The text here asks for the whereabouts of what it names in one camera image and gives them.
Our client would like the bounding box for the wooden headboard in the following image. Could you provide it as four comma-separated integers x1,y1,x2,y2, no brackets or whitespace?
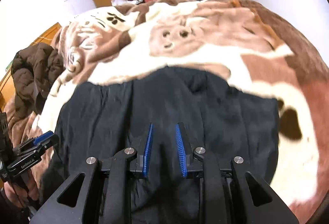
1,23,64,115

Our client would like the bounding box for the brown puffer jacket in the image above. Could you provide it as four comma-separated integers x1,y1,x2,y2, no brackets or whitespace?
11,43,64,118

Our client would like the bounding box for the person's left hand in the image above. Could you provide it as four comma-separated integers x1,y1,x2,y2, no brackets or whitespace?
3,170,39,208

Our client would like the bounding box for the black hooded puffer jacket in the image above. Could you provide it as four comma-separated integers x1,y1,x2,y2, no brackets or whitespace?
40,67,279,223

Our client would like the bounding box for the brown cream plush blanket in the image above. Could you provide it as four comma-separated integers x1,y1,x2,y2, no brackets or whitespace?
5,0,328,223

